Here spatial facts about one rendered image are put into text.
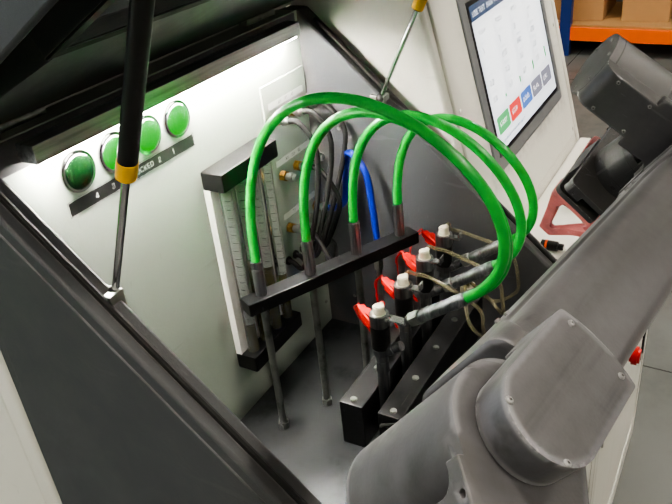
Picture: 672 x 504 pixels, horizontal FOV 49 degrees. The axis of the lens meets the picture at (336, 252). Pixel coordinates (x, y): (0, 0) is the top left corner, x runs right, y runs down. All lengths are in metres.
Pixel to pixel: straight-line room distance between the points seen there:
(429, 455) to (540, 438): 0.04
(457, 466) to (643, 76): 0.45
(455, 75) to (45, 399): 0.81
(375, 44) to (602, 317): 0.94
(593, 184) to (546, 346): 0.44
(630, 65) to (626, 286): 0.27
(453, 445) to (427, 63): 1.01
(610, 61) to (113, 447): 0.65
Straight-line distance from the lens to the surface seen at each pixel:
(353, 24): 1.27
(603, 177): 0.71
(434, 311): 0.96
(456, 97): 1.28
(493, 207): 0.85
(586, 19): 6.29
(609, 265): 0.40
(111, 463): 0.92
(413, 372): 1.13
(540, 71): 1.69
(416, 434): 0.27
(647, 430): 2.53
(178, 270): 1.08
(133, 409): 0.81
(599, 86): 0.62
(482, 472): 0.25
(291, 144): 1.27
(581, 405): 0.27
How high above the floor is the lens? 1.70
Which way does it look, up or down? 30 degrees down
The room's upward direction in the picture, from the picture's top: 6 degrees counter-clockwise
